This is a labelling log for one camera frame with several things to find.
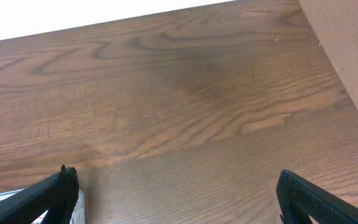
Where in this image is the clear plastic container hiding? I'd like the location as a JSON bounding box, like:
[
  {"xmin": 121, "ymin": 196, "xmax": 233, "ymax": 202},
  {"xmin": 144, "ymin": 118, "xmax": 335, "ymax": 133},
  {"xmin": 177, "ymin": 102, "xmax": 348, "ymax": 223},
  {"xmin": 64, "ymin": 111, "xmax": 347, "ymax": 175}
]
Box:
[{"xmin": 0, "ymin": 189, "xmax": 86, "ymax": 224}]

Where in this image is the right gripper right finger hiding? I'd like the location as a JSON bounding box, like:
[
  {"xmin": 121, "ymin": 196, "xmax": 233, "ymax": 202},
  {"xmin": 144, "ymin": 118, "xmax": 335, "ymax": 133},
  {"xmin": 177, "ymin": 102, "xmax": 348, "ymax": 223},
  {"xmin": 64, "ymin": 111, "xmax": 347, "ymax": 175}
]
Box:
[{"xmin": 276, "ymin": 170, "xmax": 358, "ymax": 224}]

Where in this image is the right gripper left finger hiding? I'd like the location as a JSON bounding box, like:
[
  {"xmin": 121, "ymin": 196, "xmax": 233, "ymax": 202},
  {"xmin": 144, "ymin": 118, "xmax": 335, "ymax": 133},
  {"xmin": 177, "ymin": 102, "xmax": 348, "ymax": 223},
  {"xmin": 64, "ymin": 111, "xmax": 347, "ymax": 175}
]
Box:
[{"xmin": 0, "ymin": 165, "xmax": 80, "ymax": 224}]

